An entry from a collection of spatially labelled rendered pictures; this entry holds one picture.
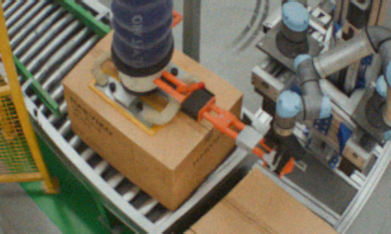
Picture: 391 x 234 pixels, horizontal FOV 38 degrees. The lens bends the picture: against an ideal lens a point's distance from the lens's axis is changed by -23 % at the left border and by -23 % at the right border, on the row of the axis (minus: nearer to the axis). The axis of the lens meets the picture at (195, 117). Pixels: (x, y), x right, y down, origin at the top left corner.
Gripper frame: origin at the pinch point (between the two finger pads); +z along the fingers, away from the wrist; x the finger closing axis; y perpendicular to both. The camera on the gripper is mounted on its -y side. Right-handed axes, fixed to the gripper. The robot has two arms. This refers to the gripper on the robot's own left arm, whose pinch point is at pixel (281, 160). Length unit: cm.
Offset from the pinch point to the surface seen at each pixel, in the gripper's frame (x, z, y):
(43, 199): 50, 107, 105
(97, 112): 20, 13, 67
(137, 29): 8, -36, 54
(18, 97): 40, 13, 104
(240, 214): 4, 53, 9
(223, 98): -12.9, 12.8, 34.5
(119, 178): 23, 53, 58
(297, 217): -8, 53, -14
